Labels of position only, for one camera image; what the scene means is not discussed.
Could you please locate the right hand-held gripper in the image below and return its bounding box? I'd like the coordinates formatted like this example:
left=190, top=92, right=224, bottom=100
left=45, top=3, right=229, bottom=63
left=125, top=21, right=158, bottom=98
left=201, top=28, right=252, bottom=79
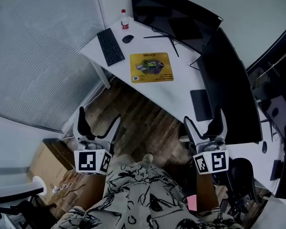
left=183, top=105, right=230, bottom=175

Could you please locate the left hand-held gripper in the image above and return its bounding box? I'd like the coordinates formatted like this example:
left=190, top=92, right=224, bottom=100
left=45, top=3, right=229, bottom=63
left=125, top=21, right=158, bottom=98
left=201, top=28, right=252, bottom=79
left=72, top=106, right=122, bottom=176

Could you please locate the yellow printed mouse pad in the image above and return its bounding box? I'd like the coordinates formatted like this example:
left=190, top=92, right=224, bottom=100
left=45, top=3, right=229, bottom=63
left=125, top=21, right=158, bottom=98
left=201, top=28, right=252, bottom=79
left=129, top=52, right=175, bottom=83

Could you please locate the person's left forearm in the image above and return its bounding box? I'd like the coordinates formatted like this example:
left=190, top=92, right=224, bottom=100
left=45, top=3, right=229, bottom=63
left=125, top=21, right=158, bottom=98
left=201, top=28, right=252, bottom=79
left=83, top=173, right=108, bottom=206

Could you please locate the person's right forearm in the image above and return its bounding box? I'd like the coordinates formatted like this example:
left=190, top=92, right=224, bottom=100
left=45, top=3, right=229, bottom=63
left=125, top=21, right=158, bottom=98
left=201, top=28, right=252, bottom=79
left=195, top=172, right=220, bottom=210

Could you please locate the white desk leg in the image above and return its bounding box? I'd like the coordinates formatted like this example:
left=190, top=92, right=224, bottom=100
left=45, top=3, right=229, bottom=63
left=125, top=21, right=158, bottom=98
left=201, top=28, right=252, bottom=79
left=91, top=60, right=111, bottom=90

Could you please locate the white desk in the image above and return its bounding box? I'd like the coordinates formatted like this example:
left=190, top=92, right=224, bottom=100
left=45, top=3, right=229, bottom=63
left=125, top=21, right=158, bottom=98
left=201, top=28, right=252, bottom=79
left=79, top=15, right=286, bottom=201

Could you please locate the black curved monitor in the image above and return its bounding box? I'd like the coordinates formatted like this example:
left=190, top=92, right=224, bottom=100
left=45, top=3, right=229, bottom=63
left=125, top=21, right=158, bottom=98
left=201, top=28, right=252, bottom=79
left=196, top=27, right=264, bottom=146

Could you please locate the brown cardboard box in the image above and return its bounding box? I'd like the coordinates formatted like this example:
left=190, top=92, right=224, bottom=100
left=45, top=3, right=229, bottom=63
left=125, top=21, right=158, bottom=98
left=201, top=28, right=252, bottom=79
left=28, top=139, right=75, bottom=205

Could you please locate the person's beige shoe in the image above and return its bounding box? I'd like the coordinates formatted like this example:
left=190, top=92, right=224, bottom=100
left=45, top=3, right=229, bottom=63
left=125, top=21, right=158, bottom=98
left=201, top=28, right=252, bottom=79
left=143, top=152, right=154, bottom=167

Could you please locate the black office chair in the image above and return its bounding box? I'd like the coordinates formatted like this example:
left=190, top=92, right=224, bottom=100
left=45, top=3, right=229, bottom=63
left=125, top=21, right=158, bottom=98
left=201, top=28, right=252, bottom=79
left=214, top=157, right=258, bottom=216

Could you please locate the pink paper sheet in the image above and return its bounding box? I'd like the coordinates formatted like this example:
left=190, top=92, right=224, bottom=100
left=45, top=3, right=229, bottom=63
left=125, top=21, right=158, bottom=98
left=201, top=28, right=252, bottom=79
left=186, top=194, right=198, bottom=212

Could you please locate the black keyboard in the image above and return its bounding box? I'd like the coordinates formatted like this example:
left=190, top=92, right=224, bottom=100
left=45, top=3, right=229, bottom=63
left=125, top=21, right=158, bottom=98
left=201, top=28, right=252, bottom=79
left=96, top=27, right=125, bottom=67

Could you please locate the person's printed beige clothing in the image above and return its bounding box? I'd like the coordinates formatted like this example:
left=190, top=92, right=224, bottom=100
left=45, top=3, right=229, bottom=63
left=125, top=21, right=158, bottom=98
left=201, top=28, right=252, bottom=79
left=50, top=154, right=244, bottom=229

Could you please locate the clear bottle with red cap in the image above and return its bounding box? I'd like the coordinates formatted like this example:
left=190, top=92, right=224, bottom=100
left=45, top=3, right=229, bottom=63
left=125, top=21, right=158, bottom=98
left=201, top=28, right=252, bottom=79
left=120, top=9, right=130, bottom=31

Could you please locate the black flat monitor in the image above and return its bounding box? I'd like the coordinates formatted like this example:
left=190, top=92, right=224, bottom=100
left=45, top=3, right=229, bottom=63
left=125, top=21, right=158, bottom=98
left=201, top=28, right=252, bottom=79
left=129, top=0, right=224, bottom=58

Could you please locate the black monitor base plate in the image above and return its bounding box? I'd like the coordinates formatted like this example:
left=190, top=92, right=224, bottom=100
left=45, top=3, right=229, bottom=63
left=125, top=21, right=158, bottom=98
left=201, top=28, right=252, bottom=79
left=190, top=89, right=215, bottom=122

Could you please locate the black cable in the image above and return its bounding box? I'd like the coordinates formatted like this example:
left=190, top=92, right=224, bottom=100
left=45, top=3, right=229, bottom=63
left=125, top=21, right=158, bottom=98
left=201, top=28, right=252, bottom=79
left=189, top=45, right=206, bottom=71

